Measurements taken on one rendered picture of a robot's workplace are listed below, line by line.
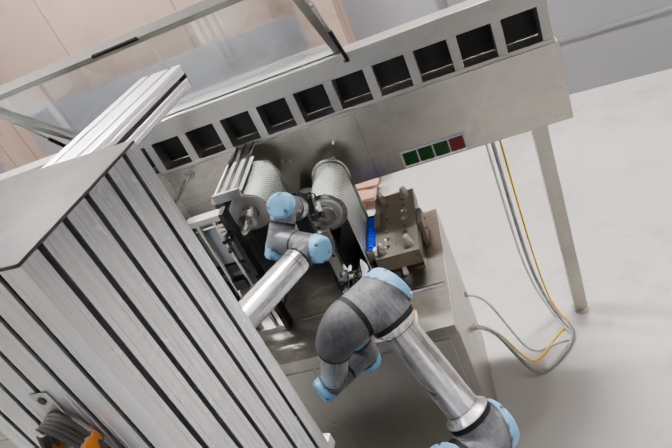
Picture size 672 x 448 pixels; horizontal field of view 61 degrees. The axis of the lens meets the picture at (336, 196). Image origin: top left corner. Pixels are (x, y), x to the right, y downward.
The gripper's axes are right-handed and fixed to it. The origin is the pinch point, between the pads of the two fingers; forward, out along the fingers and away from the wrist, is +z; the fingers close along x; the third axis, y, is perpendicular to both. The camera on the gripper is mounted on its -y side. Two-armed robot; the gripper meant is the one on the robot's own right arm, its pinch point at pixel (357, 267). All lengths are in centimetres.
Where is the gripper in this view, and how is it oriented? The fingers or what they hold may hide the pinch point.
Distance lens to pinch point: 193.7
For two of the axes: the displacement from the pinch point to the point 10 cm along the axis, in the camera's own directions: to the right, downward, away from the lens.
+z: 0.6, -5.4, 8.4
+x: -9.3, 2.8, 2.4
